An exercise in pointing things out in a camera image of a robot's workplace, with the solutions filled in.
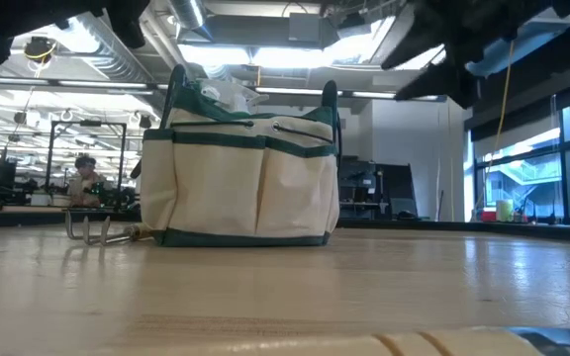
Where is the black background gantry frame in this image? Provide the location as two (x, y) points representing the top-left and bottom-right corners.
(45, 120), (129, 199)

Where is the yellow extension cord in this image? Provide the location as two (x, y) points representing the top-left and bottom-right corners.
(472, 40), (517, 219)

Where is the cream green canvas garden bag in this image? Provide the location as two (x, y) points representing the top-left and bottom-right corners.
(139, 63), (343, 248)

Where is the silver ribbed ceiling duct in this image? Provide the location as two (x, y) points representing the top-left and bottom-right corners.
(74, 12), (155, 83)

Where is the smooth silver ceiling duct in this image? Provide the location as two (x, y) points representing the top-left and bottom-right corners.
(165, 0), (210, 31)

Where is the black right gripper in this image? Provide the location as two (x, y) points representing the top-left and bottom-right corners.
(381, 0), (570, 109)

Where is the yellow hanging cord reel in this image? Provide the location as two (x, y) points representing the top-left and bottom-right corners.
(22, 37), (58, 63)

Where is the wooden-handled steel hand rake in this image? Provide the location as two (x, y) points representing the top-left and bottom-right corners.
(64, 210), (155, 247)

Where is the yellow-green cup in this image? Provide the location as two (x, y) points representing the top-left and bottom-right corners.
(495, 199), (515, 223)

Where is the person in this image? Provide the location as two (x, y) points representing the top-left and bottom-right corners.
(66, 155), (111, 209)

